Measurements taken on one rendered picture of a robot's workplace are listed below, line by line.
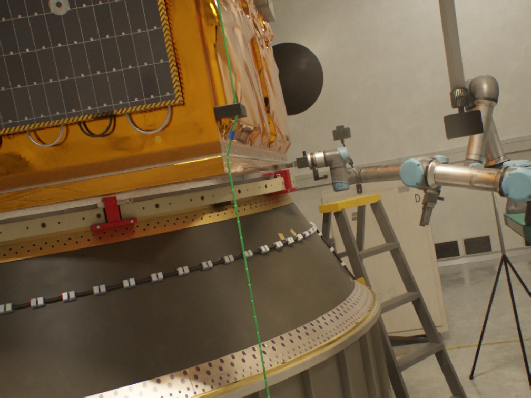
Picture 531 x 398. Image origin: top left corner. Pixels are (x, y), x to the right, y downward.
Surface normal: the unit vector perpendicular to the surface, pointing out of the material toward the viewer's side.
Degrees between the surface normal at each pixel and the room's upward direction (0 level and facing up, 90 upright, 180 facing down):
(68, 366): 62
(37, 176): 90
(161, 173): 90
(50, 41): 90
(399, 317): 90
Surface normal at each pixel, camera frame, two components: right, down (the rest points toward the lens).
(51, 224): 0.17, 0.01
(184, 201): 0.57, -0.06
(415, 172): -0.75, 0.12
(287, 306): 0.58, -0.55
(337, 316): 0.46, -0.80
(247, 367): 0.26, -0.76
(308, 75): -0.08, 0.06
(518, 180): -0.55, 0.17
